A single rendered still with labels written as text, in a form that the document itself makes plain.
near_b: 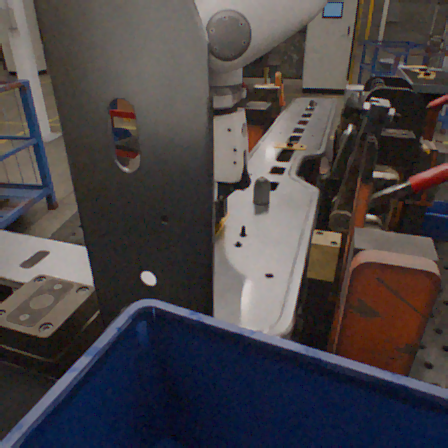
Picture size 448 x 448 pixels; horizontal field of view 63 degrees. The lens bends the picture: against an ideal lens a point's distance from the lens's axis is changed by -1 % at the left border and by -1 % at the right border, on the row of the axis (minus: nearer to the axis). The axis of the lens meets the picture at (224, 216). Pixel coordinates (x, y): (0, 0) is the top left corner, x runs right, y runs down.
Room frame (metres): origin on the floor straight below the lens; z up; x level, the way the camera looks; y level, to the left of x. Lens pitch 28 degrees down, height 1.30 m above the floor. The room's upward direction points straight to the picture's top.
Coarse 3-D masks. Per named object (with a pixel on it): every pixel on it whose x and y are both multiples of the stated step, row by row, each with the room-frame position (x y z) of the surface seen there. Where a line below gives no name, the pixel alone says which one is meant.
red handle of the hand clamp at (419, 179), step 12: (432, 168) 0.43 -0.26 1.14; (444, 168) 0.41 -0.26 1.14; (408, 180) 0.43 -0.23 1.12; (420, 180) 0.42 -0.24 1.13; (432, 180) 0.41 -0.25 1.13; (444, 180) 0.41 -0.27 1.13; (384, 192) 0.43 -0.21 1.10; (396, 192) 0.43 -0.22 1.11; (408, 192) 0.42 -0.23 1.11; (372, 204) 0.44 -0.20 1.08
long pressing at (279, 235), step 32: (288, 128) 1.12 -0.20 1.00; (320, 128) 1.12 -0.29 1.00; (256, 160) 0.84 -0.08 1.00; (288, 192) 0.66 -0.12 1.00; (320, 192) 0.65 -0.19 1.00; (256, 224) 0.53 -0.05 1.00; (288, 224) 0.53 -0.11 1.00; (224, 256) 0.44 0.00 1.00; (256, 256) 0.44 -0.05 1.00; (288, 256) 0.44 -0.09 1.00; (224, 288) 0.37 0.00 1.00; (256, 288) 0.37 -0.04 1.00; (288, 288) 0.36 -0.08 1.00; (224, 320) 0.31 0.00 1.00; (256, 320) 0.31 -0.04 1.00; (288, 320) 0.31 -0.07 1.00
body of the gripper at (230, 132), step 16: (224, 112) 0.48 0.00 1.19; (240, 112) 0.50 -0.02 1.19; (224, 128) 0.48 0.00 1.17; (240, 128) 0.49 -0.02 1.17; (224, 144) 0.48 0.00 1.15; (240, 144) 0.48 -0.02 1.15; (224, 160) 0.48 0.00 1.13; (240, 160) 0.48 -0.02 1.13; (224, 176) 0.48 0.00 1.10; (240, 176) 0.48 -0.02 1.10
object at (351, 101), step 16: (352, 96) 0.45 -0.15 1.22; (352, 112) 0.45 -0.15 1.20; (368, 112) 0.44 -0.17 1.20; (384, 112) 0.43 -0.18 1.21; (368, 128) 0.43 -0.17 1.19; (352, 160) 0.44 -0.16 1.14; (352, 176) 0.44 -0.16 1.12; (352, 192) 0.43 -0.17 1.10; (336, 208) 0.44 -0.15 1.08; (352, 208) 0.43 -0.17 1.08
